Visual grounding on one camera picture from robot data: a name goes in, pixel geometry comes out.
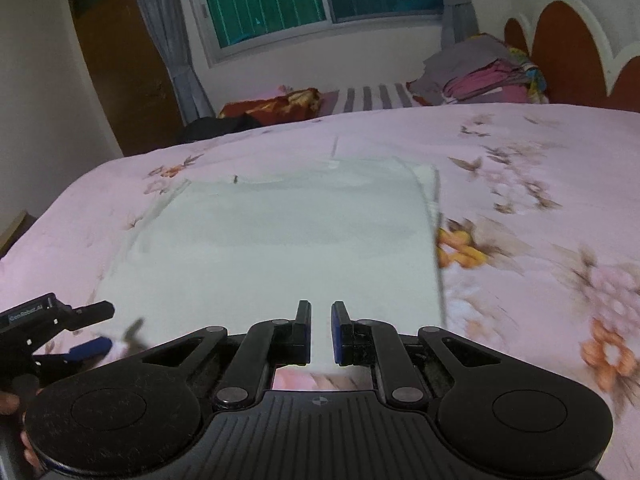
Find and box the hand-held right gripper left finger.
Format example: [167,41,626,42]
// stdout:
[131,300,313,409]

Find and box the pile of folded clothes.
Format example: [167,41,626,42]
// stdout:
[407,34,548,107]

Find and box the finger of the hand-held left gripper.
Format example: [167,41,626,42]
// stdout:
[31,337,114,367]
[65,301,116,332]

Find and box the brown bedside furniture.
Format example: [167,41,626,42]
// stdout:
[0,209,32,257]

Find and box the grey curtain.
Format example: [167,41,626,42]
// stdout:
[425,0,481,51]
[125,0,216,126]

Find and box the red floral blanket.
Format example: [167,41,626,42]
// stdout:
[217,87,323,123]

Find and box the person's left hand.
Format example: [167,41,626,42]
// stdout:
[0,391,43,477]

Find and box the red and white headboard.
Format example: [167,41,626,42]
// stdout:
[502,0,640,113]

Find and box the grey striped cloth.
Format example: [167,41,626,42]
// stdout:
[320,81,416,116]

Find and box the brown wooden door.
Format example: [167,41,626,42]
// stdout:
[67,0,183,158]

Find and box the pink floral bed sheet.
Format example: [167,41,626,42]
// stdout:
[0,102,640,461]

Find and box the white knitted sweater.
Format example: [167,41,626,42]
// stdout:
[95,157,447,377]

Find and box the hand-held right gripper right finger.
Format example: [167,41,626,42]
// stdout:
[331,301,506,407]

